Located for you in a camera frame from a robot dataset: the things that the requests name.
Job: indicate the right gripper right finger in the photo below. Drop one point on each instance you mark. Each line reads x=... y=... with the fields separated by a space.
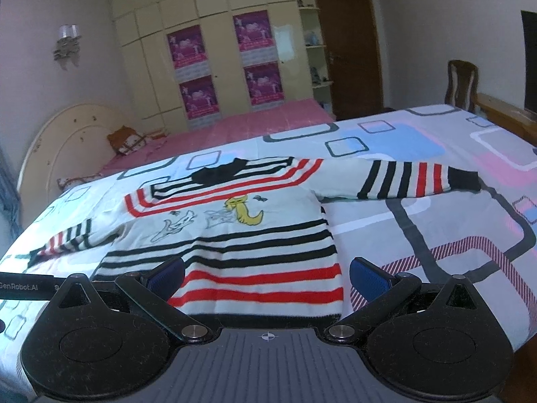
x=386 y=295

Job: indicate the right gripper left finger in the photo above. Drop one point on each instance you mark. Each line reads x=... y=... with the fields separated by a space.
x=149 y=291

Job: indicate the striped knit sweater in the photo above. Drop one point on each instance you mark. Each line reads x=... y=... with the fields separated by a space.
x=252 y=234

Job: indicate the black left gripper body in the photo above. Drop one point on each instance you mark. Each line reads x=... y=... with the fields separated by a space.
x=28 y=287

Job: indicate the flat patterned pillow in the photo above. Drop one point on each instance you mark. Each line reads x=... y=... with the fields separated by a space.
x=65 y=183

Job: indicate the blue curtain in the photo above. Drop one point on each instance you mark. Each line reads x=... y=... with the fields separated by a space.
x=10 y=205

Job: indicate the orange fox pillow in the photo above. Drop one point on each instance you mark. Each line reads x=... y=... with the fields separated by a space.
x=126 y=140

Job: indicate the cream rounded headboard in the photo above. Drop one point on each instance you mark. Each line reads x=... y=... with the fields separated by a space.
x=73 y=143

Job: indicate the lower left purple poster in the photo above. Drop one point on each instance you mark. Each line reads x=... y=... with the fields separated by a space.
x=200 y=102

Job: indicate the purple poster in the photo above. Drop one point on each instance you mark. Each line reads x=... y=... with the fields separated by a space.
x=264 y=86
x=189 y=56
x=255 y=38
x=200 y=102

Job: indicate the pink bed cover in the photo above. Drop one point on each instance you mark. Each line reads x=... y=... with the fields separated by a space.
x=290 y=116

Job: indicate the wooden chair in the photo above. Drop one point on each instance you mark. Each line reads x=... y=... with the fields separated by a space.
x=463 y=80

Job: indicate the wooden bed footboard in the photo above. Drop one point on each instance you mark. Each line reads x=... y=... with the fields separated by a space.
x=520 y=122

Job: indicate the lower right purple poster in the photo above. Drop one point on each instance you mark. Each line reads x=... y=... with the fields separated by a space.
x=264 y=86

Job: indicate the dark brown door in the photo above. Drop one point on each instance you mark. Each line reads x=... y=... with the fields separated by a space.
x=349 y=31

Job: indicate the upper left purple poster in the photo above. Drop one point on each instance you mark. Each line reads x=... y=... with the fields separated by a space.
x=189 y=56

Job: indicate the cream wardrobe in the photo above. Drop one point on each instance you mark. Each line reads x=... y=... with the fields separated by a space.
x=142 y=26

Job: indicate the upper right purple poster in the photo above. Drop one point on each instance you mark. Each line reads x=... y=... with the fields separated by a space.
x=255 y=38

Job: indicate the corner open shelf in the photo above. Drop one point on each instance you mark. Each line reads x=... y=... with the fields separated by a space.
x=316 y=50

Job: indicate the wall lamp sconce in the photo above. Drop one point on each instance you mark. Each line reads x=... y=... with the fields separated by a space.
x=67 y=46

